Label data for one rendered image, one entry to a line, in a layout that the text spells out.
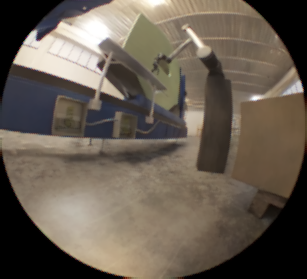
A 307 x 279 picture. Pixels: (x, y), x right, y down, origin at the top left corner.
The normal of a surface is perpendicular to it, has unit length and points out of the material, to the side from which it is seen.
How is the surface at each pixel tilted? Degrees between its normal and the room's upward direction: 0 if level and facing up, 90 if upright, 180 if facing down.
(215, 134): 90
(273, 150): 90
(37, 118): 90
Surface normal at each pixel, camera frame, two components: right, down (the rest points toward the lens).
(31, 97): 0.85, 0.11
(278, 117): -0.94, -0.15
